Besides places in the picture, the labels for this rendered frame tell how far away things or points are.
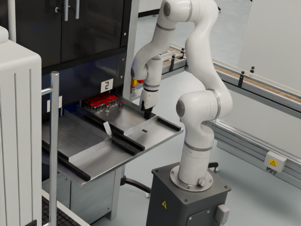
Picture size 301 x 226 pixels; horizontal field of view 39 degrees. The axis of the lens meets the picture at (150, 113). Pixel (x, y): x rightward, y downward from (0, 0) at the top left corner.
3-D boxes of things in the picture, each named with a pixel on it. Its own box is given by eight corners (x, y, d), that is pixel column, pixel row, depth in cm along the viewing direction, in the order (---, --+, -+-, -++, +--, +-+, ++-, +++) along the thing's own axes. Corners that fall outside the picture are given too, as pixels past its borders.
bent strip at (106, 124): (102, 133, 207) (102, 123, 205) (106, 131, 210) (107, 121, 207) (123, 145, 200) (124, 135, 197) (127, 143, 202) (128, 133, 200)
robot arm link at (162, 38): (147, 29, 184) (133, 84, 203) (179, 28, 190) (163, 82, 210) (139, 18, 189) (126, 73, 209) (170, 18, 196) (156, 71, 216)
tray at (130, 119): (76, 110, 225) (76, 104, 223) (111, 97, 243) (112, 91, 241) (123, 137, 207) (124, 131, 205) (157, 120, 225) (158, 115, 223)
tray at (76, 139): (21, 131, 201) (20, 125, 199) (64, 115, 219) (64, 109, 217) (68, 164, 183) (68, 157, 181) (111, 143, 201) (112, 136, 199)
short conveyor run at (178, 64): (117, 99, 250) (119, 74, 243) (98, 89, 258) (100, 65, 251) (185, 72, 298) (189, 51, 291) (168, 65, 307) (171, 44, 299)
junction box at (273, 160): (263, 164, 278) (266, 153, 274) (266, 161, 282) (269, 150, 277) (280, 173, 272) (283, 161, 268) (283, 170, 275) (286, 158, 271)
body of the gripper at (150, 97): (152, 80, 218) (149, 100, 223) (138, 86, 211) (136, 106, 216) (163, 86, 214) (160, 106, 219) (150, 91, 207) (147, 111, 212)
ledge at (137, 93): (112, 93, 252) (112, 90, 251) (127, 87, 261) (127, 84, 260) (130, 102, 245) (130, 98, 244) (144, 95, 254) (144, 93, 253)
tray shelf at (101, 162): (11, 138, 198) (11, 135, 197) (117, 97, 247) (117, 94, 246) (81, 188, 173) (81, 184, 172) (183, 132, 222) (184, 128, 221)
